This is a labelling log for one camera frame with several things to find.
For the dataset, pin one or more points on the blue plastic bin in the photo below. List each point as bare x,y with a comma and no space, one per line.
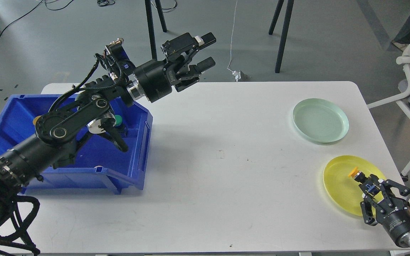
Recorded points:
99,164

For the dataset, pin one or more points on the light green plate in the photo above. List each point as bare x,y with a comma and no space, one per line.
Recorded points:
320,121

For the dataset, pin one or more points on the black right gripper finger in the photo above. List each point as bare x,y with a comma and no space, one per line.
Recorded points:
394,194
373,211

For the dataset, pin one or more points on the black stand legs right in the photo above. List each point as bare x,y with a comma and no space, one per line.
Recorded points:
284,33

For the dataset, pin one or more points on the yellow plate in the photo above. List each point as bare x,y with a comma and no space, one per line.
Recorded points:
341,188

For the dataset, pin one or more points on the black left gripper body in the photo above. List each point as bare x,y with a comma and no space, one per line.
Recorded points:
156,78

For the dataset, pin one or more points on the green push button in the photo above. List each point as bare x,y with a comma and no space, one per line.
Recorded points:
119,124

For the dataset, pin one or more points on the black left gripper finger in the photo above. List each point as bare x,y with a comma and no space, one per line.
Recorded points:
185,43
196,70

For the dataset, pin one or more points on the yellow push button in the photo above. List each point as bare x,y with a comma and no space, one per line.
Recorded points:
368,184
35,119

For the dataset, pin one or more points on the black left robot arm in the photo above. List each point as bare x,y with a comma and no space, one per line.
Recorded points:
84,111

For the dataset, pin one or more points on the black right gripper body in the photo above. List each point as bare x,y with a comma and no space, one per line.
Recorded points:
395,218

